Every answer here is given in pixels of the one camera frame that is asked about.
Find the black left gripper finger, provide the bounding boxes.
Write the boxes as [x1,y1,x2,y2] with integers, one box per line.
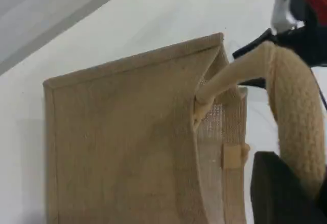
[249,151,327,224]

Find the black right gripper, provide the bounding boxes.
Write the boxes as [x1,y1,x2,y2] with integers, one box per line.
[231,1,327,89]

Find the brown jute tote bag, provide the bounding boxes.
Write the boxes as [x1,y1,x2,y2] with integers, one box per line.
[42,32,319,224]

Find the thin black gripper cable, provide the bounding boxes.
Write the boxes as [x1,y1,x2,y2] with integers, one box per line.
[310,66,327,107]

